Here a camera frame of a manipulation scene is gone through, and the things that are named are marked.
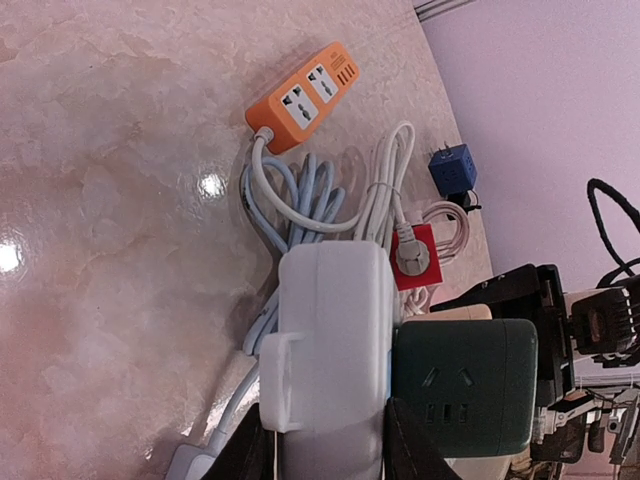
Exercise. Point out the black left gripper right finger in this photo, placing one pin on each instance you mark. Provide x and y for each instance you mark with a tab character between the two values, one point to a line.
409	454

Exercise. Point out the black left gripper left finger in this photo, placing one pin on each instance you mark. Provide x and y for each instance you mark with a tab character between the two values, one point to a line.
243	457

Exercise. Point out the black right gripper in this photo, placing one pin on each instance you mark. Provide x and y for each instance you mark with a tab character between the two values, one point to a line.
592	420

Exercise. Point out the beige cube adapter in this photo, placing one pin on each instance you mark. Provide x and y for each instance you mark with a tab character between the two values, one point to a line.
470	312

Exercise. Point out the dark green cube adapter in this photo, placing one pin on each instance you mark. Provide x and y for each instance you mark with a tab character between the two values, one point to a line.
471	383

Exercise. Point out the long white power strip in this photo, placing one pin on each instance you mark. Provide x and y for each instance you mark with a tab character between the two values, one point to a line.
325	373

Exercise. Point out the black charger plug with cable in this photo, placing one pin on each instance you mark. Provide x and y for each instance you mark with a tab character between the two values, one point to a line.
471	201

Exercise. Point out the blue cube adapter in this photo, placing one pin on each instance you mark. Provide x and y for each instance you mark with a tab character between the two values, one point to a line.
453	170

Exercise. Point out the red cube socket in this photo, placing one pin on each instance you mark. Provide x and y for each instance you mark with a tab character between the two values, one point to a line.
414	257

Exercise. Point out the orange power strip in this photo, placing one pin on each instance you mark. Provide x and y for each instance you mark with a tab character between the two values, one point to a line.
296	108

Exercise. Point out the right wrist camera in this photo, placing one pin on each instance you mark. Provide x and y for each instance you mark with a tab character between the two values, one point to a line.
604	324

